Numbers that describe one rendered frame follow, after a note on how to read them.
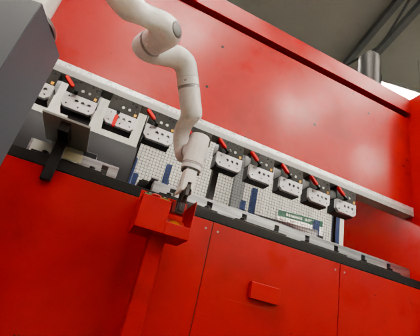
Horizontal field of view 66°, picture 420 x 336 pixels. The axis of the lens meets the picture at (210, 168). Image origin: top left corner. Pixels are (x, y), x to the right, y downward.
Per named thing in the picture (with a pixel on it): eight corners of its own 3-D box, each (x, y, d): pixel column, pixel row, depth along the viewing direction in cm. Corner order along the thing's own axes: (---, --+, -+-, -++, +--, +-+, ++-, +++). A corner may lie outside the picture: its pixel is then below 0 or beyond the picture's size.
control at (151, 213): (133, 225, 111) (149, 177, 119) (127, 232, 125) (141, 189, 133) (188, 241, 116) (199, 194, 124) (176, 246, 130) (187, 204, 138)
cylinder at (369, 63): (369, 87, 254) (369, 43, 274) (347, 102, 275) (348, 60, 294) (399, 103, 263) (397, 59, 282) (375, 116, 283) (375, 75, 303)
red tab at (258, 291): (249, 297, 142) (252, 281, 144) (247, 297, 143) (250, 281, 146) (279, 305, 146) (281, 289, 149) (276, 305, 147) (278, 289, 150)
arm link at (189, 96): (163, 93, 140) (171, 164, 139) (187, 83, 128) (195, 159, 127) (180, 95, 146) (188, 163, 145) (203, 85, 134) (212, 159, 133)
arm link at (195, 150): (177, 161, 133) (191, 159, 126) (185, 133, 137) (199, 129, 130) (192, 169, 138) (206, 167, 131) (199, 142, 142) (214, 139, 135)
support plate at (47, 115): (42, 111, 122) (43, 109, 123) (45, 139, 145) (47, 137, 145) (90, 129, 127) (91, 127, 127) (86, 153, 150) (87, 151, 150)
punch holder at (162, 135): (142, 135, 160) (151, 109, 167) (139, 142, 168) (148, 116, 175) (171, 147, 164) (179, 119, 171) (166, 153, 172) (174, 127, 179)
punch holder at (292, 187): (279, 188, 182) (283, 162, 189) (271, 192, 189) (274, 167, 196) (301, 197, 186) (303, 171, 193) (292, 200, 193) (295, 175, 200)
